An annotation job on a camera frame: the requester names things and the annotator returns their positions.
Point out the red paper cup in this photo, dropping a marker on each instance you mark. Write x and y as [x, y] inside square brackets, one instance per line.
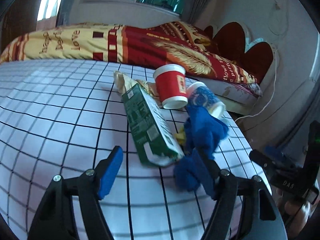
[170, 85]

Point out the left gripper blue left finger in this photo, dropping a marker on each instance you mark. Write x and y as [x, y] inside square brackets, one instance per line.
[97, 182]

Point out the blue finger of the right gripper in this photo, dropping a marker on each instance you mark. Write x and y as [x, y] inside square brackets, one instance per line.
[275, 153]
[263, 161]

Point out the red heart headboard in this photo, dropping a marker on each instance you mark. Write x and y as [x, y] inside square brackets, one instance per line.
[230, 43]

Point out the blue patterned paper cup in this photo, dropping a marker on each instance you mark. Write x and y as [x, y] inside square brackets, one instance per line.
[199, 94]

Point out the blue cloth rag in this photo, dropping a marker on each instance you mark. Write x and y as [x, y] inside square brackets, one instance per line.
[203, 132]

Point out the yellow cloth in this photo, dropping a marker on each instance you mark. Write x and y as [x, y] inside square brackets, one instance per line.
[180, 136]

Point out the person's right hand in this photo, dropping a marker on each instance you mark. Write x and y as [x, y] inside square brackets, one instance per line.
[300, 214]

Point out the beige paper bag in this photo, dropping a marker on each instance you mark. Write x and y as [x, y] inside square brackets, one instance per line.
[124, 83]

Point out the green carton box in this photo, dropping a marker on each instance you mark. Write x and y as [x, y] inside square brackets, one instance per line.
[153, 139]

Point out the grey bed mattress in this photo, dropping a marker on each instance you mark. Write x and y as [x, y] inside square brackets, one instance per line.
[230, 91]

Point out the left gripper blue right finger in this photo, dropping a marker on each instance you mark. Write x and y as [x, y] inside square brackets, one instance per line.
[219, 183]

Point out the red yellow bed blanket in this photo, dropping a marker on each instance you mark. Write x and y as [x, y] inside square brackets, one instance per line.
[173, 42]

